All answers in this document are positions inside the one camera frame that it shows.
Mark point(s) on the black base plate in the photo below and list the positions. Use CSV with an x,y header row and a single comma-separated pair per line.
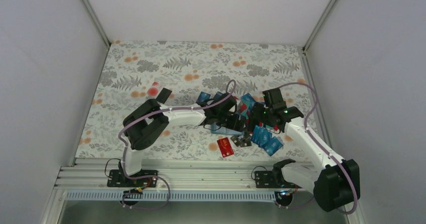
x,y
118,179
271,179

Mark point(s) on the aluminium rail frame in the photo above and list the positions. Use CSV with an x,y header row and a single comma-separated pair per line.
x,y
178,174

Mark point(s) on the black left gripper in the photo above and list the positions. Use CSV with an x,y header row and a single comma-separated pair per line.
x,y
232,125

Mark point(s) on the teal leather card holder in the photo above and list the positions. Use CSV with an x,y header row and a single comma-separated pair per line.
x,y
223,129

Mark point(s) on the blue card front left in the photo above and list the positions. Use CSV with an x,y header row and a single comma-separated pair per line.
x,y
202,97

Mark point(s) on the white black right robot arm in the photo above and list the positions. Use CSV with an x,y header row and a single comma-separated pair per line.
x,y
333,181

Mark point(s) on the floral patterned table mat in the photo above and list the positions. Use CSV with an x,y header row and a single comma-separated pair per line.
x,y
132,68

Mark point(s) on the black card with chip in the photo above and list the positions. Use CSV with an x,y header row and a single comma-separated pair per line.
x,y
242,140

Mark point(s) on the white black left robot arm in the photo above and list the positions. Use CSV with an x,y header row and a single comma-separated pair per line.
x,y
145,125

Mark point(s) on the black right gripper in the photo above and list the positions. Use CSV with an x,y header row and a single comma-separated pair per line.
x,y
255,113

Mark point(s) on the black card near left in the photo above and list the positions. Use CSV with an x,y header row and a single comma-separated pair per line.
x,y
163,95

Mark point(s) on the white card with red circle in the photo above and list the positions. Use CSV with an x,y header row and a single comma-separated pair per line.
x,y
154,89

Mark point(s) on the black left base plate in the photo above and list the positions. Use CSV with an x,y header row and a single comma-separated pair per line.
x,y
118,179

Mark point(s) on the blue card pile front right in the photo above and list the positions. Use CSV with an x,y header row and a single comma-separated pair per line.
x,y
264,140

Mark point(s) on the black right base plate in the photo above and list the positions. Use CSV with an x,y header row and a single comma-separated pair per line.
x,y
271,179

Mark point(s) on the red yellow logo card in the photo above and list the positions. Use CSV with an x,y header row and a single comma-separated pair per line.
x,y
225,147

